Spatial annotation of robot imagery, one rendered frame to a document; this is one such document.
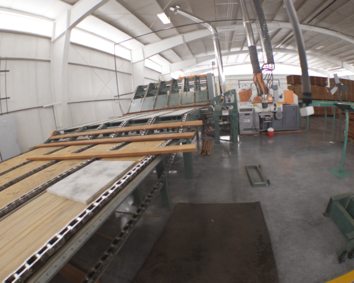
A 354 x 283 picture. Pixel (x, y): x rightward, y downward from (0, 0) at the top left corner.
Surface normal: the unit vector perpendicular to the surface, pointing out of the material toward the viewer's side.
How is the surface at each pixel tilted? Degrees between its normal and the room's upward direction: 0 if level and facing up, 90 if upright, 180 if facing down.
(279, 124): 90
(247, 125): 90
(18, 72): 87
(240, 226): 0
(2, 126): 90
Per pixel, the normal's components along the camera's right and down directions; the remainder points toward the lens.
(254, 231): -0.11, -0.97
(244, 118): -0.25, 0.25
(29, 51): 0.97, -0.03
